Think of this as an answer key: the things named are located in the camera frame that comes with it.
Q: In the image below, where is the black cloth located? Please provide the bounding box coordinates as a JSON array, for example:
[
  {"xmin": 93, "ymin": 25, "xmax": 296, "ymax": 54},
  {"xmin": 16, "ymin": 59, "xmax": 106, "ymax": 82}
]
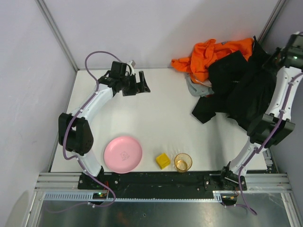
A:
[{"xmin": 192, "ymin": 38, "xmax": 276, "ymax": 130}]

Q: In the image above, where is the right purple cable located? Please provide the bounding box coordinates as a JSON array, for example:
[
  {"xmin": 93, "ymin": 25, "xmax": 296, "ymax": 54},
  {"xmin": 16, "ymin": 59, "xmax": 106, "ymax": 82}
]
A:
[{"xmin": 236, "ymin": 72, "xmax": 303, "ymax": 216}]

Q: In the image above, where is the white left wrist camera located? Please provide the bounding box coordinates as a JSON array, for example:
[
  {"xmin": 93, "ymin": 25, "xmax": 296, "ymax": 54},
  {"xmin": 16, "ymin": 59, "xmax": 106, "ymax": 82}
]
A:
[{"xmin": 123, "ymin": 60, "xmax": 135, "ymax": 76}]

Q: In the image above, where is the yellow cube block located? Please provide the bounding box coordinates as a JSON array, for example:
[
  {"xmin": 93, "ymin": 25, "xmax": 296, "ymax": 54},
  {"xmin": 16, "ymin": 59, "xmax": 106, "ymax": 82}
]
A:
[{"xmin": 155, "ymin": 153, "xmax": 171, "ymax": 169}]

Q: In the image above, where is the grey light blue cloth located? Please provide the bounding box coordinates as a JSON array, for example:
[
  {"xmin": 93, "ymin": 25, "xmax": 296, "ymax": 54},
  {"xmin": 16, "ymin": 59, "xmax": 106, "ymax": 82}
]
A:
[{"xmin": 185, "ymin": 74, "xmax": 214, "ymax": 97}]

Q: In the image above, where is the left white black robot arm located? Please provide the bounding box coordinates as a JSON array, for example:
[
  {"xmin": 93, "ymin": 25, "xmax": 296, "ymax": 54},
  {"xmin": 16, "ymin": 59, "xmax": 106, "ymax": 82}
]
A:
[{"xmin": 58, "ymin": 70, "xmax": 150, "ymax": 177}]

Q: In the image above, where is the grey slotted cable duct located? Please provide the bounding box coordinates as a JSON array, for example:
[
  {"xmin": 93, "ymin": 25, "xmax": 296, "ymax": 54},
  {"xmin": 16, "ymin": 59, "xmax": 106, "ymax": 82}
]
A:
[{"xmin": 44, "ymin": 191, "xmax": 236, "ymax": 203}]

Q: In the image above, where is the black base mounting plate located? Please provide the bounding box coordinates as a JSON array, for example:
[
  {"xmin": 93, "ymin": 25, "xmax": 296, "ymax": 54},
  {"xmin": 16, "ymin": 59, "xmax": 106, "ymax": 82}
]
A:
[{"xmin": 78, "ymin": 169, "xmax": 248, "ymax": 206}]

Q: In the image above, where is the amber transparent plastic cup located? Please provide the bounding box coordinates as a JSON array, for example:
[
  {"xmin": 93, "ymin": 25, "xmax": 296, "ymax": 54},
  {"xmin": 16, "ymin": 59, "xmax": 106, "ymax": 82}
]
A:
[{"xmin": 174, "ymin": 153, "xmax": 193, "ymax": 173}]

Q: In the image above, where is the aluminium front frame rail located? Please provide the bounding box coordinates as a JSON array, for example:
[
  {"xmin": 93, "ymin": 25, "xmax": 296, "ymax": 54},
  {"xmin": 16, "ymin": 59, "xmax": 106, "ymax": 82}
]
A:
[{"xmin": 35, "ymin": 172, "xmax": 292, "ymax": 192}]

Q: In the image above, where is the orange cloth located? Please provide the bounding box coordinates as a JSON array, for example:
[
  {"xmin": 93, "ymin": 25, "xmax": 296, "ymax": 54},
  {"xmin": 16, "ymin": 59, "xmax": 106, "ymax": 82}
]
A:
[{"xmin": 171, "ymin": 38, "xmax": 254, "ymax": 84}]

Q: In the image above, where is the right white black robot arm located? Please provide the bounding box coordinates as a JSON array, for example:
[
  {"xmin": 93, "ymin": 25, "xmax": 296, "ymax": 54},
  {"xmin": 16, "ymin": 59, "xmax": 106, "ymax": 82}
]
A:
[{"xmin": 219, "ymin": 32, "xmax": 303, "ymax": 191}]

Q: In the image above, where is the pink round plate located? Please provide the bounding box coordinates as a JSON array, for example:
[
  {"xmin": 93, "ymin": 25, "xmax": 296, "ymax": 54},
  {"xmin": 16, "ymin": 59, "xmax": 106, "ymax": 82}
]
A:
[{"xmin": 104, "ymin": 136, "xmax": 143, "ymax": 174}]

